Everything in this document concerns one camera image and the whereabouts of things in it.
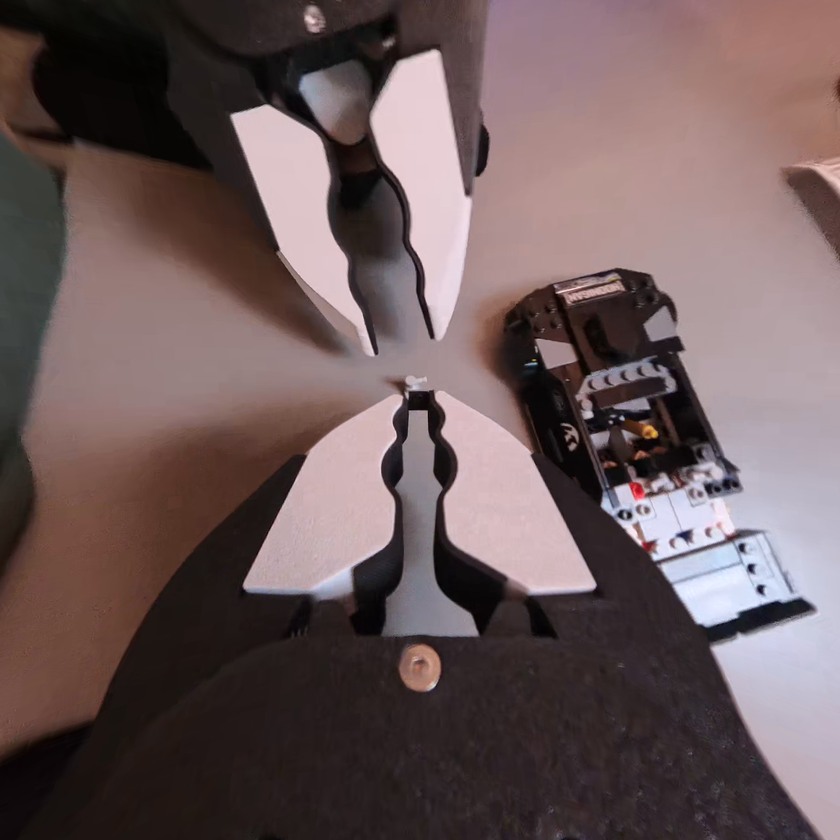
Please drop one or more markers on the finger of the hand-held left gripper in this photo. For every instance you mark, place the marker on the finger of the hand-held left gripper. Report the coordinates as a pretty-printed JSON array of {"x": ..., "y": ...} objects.
[
  {"x": 427, "y": 171},
  {"x": 295, "y": 197}
]

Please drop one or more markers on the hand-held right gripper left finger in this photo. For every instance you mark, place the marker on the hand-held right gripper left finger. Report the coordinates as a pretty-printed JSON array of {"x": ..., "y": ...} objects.
[{"x": 322, "y": 512}]

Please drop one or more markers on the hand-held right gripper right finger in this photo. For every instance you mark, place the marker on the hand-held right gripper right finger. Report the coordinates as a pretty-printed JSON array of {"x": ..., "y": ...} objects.
[{"x": 519, "y": 512}]

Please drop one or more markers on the black lego car model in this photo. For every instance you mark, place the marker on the black lego car model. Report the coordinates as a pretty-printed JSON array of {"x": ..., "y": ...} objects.
[{"x": 630, "y": 420}]

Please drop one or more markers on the small dark grey lego piece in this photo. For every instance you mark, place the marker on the small dark grey lego piece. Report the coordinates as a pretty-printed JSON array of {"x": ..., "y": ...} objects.
[{"x": 420, "y": 399}]

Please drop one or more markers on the small light grey lego piece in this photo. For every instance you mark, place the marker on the small light grey lego piece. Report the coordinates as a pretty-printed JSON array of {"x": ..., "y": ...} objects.
[{"x": 418, "y": 381}]

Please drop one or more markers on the black mesh pad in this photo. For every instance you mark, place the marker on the black mesh pad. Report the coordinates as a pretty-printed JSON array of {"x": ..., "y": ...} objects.
[{"x": 105, "y": 92}]

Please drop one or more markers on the person's green sweatshirt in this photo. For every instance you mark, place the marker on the person's green sweatshirt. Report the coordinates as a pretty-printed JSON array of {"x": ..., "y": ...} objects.
[{"x": 26, "y": 328}]

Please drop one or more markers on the white sticker sheet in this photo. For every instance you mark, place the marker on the white sticker sheet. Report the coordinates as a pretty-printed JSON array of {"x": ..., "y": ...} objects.
[{"x": 820, "y": 197}]

